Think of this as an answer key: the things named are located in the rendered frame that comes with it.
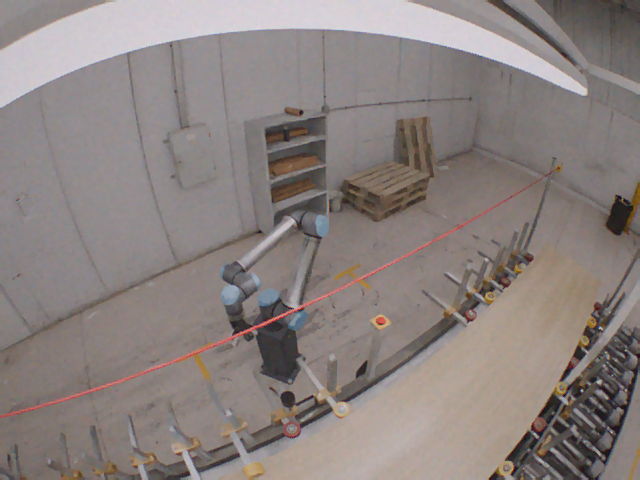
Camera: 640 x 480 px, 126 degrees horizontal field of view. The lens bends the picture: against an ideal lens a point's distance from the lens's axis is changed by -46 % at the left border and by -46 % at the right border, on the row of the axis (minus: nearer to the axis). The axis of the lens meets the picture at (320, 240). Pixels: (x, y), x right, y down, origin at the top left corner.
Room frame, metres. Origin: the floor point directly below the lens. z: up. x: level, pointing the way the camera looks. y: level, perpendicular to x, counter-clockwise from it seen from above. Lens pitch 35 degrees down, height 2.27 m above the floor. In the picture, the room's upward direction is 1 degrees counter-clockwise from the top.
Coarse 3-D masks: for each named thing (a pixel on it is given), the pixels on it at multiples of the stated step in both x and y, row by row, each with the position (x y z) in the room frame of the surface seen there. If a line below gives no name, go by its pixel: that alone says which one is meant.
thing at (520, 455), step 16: (592, 336) 0.74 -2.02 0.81; (576, 352) 0.80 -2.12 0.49; (624, 352) 0.50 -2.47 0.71; (608, 384) 0.34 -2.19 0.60; (544, 416) 0.35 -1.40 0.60; (624, 416) 0.00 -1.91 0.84; (544, 432) 0.21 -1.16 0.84; (560, 432) 0.17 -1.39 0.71; (560, 448) 0.07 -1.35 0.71; (528, 464) 0.07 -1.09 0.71; (560, 464) -0.04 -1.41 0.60; (576, 464) -0.10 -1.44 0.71
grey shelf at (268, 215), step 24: (264, 120) 3.36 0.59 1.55; (288, 120) 3.30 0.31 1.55; (312, 120) 3.88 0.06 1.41; (264, 144) 3.38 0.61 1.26; (288, 144) 3.32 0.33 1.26; (312, 144) 3.89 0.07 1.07; (264, 168) 3.11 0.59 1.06; (312, 168) 3.48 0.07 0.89; (264, 192) 3.16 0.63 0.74; (312, 192) 3.56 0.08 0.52; (264, 216) 3.23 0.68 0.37
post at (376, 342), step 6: (372, 342) 0.85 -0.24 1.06; (378, 342) 0.83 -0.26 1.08; (372, 348) 0.84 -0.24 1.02; (378, 348) 0.84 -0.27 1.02; (372, 354) 0.84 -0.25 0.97; (378, 354) 0.84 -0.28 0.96; (372, 360) 0.83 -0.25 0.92; (372, 366) 0.83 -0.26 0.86; (366, 372) 0.85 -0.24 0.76; (372, 372) 0.84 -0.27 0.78; (366, 378) 0.83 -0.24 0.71; (372, 378) 0.83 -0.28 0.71
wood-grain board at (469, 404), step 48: (528, 288) 1.26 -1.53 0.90; (576, 288) 1.17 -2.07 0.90; (480, 336) 0.92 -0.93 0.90; (528, 336) 0.84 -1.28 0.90; (576, 336) 0.74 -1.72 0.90; (432, 384) 0.66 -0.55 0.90; (480, 384) 0.60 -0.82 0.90; (528, 384) 0.52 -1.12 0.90; (336, 432) 0.45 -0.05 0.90; (384, 432) 0.43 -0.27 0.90; (432, 432) 0.39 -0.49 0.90; (480, 432) 0.33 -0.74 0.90
